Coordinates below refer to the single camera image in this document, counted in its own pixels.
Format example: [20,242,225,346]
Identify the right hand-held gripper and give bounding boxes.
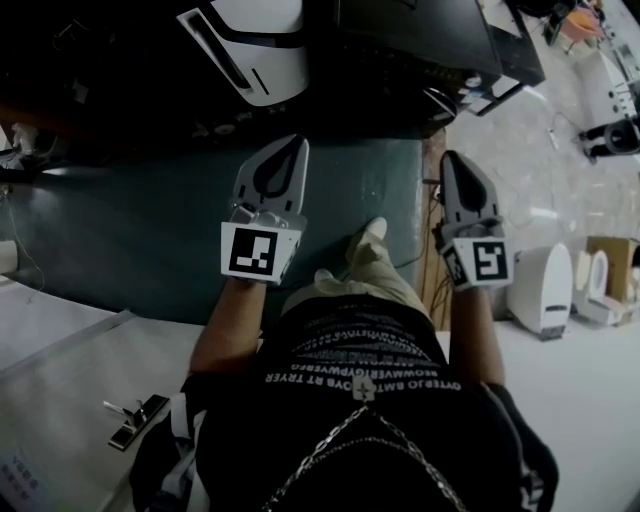
[431,150,516,293]

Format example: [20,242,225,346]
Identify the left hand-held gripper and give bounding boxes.
[220,133,311,288]

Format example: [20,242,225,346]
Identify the white washing machine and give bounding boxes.
[176,0,310,107]

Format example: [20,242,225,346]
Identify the person's left forearm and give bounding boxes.
[188,276,267,377]

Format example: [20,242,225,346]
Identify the person's right forearm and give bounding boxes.
[446,286,507,387]

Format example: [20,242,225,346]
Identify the white machine housing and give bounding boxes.
[573,48,640,132]

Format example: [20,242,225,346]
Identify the beige trousers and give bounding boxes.
[281,234,432,329]

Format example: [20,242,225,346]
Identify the small white toilet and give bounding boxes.
[571,248,625,327]

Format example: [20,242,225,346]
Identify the brown cardboard box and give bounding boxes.
[585,235,640,302]

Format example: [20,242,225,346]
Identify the black round speaker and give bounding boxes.
[578,115,640,160]

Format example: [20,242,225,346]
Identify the black box cabinet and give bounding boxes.
[303,0,547,87]

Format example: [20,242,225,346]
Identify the orange container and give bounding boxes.
[563,8,607,43]

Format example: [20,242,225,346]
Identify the white crumpled cloth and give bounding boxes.
[11,121,40,152]

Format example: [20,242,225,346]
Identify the black printed shirt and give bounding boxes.
[128,294,560,512]

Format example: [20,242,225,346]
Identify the white paper roll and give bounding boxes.
[0,239,20,274]

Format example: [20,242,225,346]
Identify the white door panel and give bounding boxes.
[0,273,265,512]

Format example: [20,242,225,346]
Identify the silver chain necklace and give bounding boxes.
[261,376,470,512]

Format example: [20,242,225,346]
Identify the grey bag strap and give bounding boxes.
[158,392,207,512]

